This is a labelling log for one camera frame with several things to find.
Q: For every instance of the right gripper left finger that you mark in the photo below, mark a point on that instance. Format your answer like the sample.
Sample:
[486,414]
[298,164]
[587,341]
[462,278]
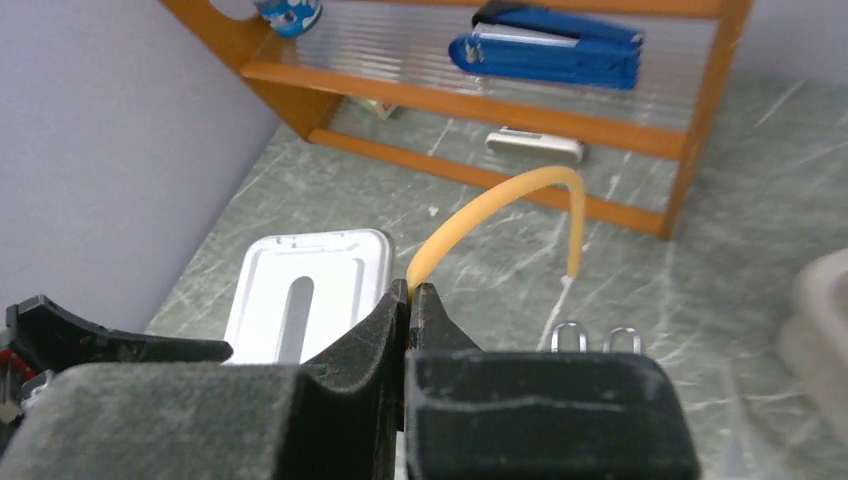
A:
[336,416]

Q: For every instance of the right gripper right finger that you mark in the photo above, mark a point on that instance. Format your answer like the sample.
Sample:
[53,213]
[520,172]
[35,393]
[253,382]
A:
[475,414]

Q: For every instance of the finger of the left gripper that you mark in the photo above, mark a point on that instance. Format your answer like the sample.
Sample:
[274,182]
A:
[44,336]

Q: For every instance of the white plastic container lid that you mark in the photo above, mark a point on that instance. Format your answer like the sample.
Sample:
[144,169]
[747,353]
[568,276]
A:
[297,294]

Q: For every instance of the small white green box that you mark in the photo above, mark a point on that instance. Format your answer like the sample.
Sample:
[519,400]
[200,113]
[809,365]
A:
[382,109]

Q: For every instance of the orange wooden shelf rack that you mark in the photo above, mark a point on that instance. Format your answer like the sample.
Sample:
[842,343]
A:
[396,51]

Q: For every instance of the blue stapler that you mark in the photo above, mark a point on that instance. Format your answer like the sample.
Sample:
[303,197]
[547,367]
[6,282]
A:
[520,41]

